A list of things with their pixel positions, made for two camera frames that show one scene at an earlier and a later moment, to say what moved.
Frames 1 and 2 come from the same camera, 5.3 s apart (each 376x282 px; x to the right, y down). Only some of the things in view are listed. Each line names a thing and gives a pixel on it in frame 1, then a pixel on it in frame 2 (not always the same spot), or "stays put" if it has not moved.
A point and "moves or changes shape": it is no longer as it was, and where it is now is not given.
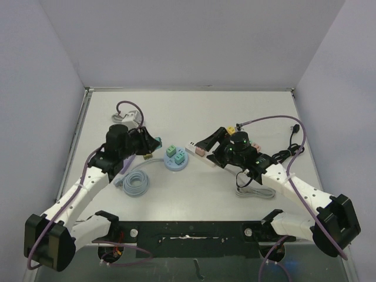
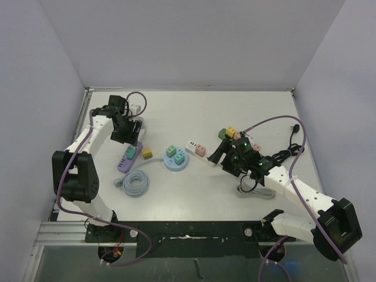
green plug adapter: [171, 150] stays put
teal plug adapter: [180, 158] stays put
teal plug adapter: [158, 138] moves or changes shape
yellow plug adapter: [231, 130] stays put
